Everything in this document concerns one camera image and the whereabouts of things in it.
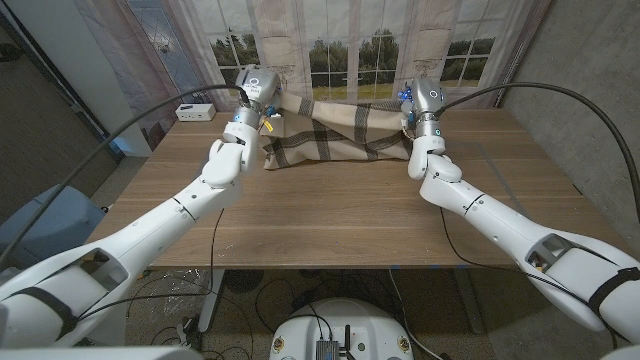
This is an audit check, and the white table leg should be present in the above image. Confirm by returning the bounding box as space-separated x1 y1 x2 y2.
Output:
197 269 226 332

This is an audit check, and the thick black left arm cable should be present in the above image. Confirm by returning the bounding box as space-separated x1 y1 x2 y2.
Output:
0 83 251 266

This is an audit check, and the white power strip box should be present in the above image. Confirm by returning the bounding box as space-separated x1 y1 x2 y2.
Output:
174 103 217 123

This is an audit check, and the clear crumpled plastic sheet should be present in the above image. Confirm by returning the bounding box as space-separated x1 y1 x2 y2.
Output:
144 269 206 321

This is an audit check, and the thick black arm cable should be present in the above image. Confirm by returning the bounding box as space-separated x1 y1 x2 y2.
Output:
0 83 251 266
434 82 640 221

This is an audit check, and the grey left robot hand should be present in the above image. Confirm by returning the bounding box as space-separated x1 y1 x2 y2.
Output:
233 64 285 131

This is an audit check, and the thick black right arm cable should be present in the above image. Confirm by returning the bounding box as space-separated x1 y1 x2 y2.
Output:
434 82 640 221

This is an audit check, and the small grey electronics box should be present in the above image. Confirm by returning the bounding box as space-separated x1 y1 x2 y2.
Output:
314 339 341 360

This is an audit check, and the grey table leg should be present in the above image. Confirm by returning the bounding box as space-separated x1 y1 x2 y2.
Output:
452 268 486 335

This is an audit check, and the white robot torso base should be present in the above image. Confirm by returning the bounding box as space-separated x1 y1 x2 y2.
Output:
268 297 415 360

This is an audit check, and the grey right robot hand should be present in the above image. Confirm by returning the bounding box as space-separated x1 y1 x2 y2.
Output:
398 75 447 140

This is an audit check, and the printed window backdrop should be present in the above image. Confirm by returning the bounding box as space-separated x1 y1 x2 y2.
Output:
73 0 554 151

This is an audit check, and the round black floor fan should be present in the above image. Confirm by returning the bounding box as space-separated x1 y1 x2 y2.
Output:
223 269 265 295

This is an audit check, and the cream black plaid scarf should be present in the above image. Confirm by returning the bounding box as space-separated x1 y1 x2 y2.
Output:
260 90 416 171

